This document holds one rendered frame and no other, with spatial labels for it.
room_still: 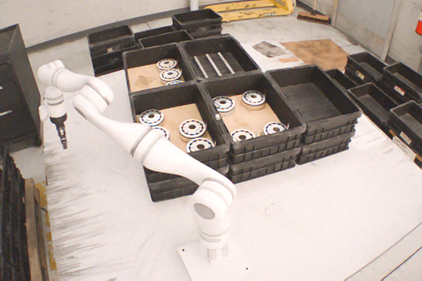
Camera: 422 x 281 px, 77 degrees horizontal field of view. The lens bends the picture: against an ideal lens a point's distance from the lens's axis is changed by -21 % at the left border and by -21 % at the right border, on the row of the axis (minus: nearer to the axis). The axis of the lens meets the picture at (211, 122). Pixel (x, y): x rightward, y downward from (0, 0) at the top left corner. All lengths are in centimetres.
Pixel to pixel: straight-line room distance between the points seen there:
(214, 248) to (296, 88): 92
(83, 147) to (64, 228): 44
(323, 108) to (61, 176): 120
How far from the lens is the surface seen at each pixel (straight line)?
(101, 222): 122
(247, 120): 134
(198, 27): 287
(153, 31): 304
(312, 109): 146
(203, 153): 107
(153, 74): 164
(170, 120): 134
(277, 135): 115
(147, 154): 80
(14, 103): 251
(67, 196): 134
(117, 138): 83
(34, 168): 260
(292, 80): 157
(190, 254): 106
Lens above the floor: 169
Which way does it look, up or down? 41 degrees down
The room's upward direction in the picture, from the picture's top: straight up
